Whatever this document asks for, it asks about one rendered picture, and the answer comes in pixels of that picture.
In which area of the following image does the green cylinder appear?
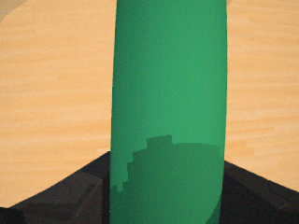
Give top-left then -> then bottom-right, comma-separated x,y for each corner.
109,0 -> 228,224

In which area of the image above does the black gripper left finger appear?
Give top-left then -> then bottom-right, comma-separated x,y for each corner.
0,151 -> 111,224

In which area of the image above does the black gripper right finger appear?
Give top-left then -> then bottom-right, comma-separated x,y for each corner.
220,161 -> 299,224

